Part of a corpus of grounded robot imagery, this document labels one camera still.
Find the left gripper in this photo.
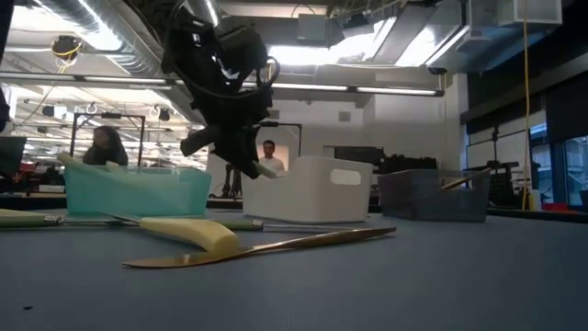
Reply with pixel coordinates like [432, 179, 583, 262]
[179, 27, 276, 179]

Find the green handled knife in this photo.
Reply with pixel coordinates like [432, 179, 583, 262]
[0, 213, 139, 230]
[254, 161, 279, 179]
[213, 218, 373, 234]

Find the gold knife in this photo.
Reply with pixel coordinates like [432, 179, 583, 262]
[439, 166, 493, 191]
[121, 225, 398, 269]

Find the person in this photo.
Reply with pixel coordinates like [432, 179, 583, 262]
[256, 139, 287, 174]
[82, 125, 130, 167]

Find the white plastic bin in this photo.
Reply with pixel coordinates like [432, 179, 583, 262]
[242, 154, 375, 225]

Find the teal plastic bin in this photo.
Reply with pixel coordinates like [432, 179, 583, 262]
[62, 165, 213, 217]

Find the black equipment rack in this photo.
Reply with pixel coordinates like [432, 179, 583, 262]
[379, 154, 438, 176]

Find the long ceiling light fixture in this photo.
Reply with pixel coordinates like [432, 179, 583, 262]
[0, 71, 446, 98]

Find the gray plastic bin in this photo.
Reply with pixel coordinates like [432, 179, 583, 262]
[377, 167, 492, 223]

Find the dark monitor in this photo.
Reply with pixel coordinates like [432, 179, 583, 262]
[0, 136, 28, 178]

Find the black tripod stand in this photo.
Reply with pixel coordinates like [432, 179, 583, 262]
[463, 123, 520, 209]

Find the white ceiling vent box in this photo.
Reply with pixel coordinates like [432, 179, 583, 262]
[498, 0, 564, 27]

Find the glass window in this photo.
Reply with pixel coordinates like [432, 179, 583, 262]
[530, 121, 588, 208]

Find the black rig frame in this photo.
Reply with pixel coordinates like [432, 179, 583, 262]
[68, 112, 147, 169]
[256, 120, 303, 160]

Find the black wall screen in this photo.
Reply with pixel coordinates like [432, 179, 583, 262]
[334, 145, 385, 167]

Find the yellow ceiling cable reel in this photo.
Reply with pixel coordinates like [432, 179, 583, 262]
[50, 35, 85, 62]

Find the yellow cable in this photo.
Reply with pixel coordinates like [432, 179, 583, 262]
[520, 0, 532, 211]

